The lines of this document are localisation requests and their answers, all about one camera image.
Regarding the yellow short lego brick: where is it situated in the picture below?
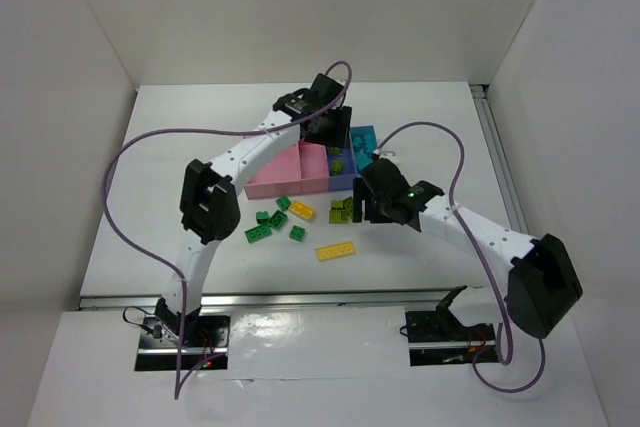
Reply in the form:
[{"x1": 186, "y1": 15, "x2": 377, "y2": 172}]
[{"x1": 288, "y1": 200, "x2": 315, "y2": 222}]

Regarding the aluminium right rail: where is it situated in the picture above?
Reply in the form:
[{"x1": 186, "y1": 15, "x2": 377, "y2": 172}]
[{"x1": 469, "y1": 84, "x2": 529, "y2": 233}]

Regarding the light blue bin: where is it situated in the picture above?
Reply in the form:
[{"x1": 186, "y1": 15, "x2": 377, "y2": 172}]
[{"x1": 350, "y1": 125, "x2": 378, "y2": 149}]

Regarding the dark green long lego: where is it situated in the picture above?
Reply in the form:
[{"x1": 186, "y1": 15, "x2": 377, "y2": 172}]
[{"x1": 244, "y1": 224, "x2": 272, "y2": 244}]

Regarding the dark green upturned lego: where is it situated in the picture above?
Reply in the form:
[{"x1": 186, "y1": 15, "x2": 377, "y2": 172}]
[{"x1": 268, "y1": 211, "x2": 288, "y2": 231}]

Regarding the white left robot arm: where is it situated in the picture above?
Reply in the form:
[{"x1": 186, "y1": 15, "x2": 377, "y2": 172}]
[{"x1": 155, "y1": 72, "x2": 351, "y2": 340}]

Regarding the dark green lego right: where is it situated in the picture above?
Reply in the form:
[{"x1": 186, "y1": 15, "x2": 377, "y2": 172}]
[{"x1": 289, "y1": 225, "x2": 306, "y2": 242}]

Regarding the lime stacked lego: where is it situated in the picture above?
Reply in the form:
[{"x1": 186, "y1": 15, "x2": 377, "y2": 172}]
[{"x1": 328, "y1": 200, "x2": 350, "y2": 224}]

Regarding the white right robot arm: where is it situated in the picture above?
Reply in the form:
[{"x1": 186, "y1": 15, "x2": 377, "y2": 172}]
[{"x1": 353, "y1": 158, "x2": 583, "y2": 339}]

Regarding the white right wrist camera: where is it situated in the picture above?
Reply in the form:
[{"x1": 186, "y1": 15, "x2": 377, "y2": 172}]
[{"x1": 372, "y1": 149, "x2": 397, "y2": 159}]

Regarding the aluminium rail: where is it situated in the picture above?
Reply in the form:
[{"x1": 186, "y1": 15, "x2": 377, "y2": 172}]
[
  {"x1": 78, "y1": 289, "x2": 450, "y2": 311},
  {"x1": 469, "y1": 84, "x2": 529, "y2": 233}
]

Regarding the small pink bin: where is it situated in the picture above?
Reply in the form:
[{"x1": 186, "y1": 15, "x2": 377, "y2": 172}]
[{"x1": 298, "y1": 141, "x2": 329, "y2": 195}]

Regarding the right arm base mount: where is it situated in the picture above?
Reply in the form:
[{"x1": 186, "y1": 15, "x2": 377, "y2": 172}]
[{"x1": 398, "y1": 287, "x2": 498, "y2": 367}]

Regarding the dark blue bin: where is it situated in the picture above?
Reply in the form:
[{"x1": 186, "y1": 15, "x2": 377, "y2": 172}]
[{"x1": 326, "y1": 147, "x2": 357, "y2": 191}]

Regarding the lime long lego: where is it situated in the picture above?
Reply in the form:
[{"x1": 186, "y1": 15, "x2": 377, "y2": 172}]
[{"x1": 343, "y1": 197, "x2": 354, "y2": 217}]

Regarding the large pink bin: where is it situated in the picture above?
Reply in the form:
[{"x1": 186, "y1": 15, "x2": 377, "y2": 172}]
[{"x1": 244, "y1": 144, "x2": 302, "y2": 200}]

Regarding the small dark green lego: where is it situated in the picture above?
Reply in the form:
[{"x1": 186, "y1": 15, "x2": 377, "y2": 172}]
[{"x1": 256, "y1": 211, "x2": 269, "y2": 225}]

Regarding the yellow long lego plate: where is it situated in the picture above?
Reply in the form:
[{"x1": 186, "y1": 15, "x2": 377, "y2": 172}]
[{"x1": 315, "y1": 241, "x2": 356, "y2": 262}]

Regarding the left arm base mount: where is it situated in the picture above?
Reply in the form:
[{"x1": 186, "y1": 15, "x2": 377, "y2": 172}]
[{"x1": 122, "y1": 306, "x2": 231, "y2": 372}]

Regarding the small cyan lego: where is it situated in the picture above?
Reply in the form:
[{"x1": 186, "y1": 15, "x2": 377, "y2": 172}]
[{"x1": 362, "y1": 134, "x2": 377, "y2": 155}]

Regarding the aluminium front rail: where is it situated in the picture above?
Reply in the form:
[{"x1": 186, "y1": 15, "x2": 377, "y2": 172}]
[{"x1": 78, "y1": 289, "x2": 450, "y2": 311}]

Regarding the dark green square lego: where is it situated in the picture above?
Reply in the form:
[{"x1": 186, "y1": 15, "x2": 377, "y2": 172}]
[{"x1": 276, "y1": 196, "x2": 291, "y2": 211}]

